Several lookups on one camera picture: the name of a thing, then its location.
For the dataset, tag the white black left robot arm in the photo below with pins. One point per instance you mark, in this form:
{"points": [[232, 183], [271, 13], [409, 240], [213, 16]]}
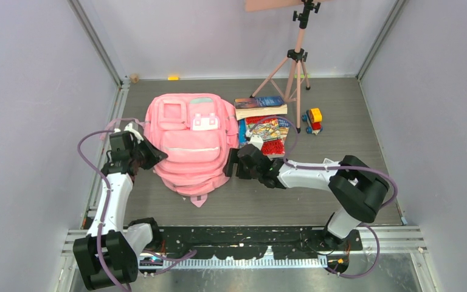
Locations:
{"points": [[107, 255]]}

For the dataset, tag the pink tripod stand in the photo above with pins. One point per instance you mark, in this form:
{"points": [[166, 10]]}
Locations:
{"points": [[297, 57]]}

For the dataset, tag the blue 91-storey treehouse book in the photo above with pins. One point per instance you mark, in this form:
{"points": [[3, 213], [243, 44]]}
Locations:
{"points": [[284, 128]]}

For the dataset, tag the red 156-storey treehouse book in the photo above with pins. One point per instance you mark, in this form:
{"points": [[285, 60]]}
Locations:
{"points": [[268, 130]]}

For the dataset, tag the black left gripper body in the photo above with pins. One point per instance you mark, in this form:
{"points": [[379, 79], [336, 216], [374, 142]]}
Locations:
{"points": [[135, 153]]}

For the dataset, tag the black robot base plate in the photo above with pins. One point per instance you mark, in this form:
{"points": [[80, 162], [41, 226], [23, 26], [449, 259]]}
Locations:
{"points": [[250, 242]]}

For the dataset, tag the colourful toy block train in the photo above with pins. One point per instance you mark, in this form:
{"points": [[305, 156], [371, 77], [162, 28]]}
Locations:
{"points": [[313, 118]]}

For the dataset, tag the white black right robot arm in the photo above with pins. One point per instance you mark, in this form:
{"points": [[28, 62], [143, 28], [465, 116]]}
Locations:
{"points": [[359, 189]]}

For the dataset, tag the pink student backpack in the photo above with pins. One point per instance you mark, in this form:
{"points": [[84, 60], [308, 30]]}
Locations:
{"points": [[196, 131]]}

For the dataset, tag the small wooden block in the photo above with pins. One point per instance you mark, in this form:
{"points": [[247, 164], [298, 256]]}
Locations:
{"points": [[134, 78]]}

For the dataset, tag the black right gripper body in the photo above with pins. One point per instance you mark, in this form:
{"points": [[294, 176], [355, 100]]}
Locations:
{"points": [[242, 171]]}

